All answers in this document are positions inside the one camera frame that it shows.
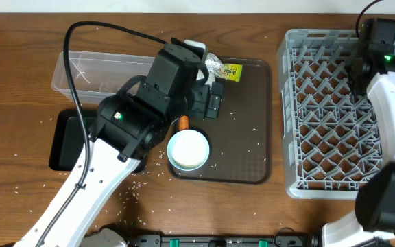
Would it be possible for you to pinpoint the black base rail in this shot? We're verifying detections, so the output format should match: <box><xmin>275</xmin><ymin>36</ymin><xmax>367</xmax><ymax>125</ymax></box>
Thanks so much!
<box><xmin>87</xmin><ymin>226</ymin><xmax>322</xmax><ymax>247</ymax></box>

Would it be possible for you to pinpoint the orange carrot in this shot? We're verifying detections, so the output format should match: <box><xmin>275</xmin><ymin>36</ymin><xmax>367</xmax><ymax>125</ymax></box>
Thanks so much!
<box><xmin>178</xmin><ymin>115</ymin><xmax>189</xmax><ymax>131</ymax></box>

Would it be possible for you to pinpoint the light blue rice bowl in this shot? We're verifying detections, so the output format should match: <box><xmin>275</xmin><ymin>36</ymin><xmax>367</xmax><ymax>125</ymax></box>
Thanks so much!
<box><xmin>167</xmin><ymin>130</ymin><xmax>210</xmax><ymax>172</ymax></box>

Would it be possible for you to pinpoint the grey dishwasher rack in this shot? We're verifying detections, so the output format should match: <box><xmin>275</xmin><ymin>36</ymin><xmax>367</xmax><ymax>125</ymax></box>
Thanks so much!
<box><xmin>277</xmin><ymin>29</ymin><xmax>383</xmax><ymax>200</ymax></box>

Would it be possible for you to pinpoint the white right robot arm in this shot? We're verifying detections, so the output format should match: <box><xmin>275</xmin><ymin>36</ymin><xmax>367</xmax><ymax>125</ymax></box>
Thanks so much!
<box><xmin>308</xmin><ymin>18</ymin><xmax>395</xmax><ymax>246</ymax></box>

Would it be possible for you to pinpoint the clear plastic bin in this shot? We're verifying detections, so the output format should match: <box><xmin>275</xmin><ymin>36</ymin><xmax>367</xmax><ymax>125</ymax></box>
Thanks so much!
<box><xmin>69</xmin><ymin>51</ymin><xmax>154</xmax><ymax>105</ymax></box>

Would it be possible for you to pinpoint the brown serving tray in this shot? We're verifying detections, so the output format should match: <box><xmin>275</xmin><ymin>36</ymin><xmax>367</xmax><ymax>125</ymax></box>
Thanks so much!
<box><xmin>168</xmin><ymin>58</ymin><xmax>272</xmax><ymax>185</ymax></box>

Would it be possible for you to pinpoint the foil snack wrapper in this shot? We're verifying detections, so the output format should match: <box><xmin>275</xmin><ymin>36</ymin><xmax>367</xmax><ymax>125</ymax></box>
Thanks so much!
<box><xmin>205</xmin><ymin>53</ymin><xmax>243</xmax><ymax>82</ymax></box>

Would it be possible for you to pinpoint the black plastic bin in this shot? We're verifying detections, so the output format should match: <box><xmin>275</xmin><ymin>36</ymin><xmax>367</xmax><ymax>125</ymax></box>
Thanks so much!
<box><xmin>48</xmin><ymin>108</ymin><xmax>147</xmax><ymax>173</ymax></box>

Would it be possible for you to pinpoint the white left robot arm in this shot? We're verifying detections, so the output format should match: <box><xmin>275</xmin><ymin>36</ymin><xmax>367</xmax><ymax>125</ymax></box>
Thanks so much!
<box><xmin>15</xmin><ymin>39</ymin><xmax>221</xmax><ymax>246</ymax></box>

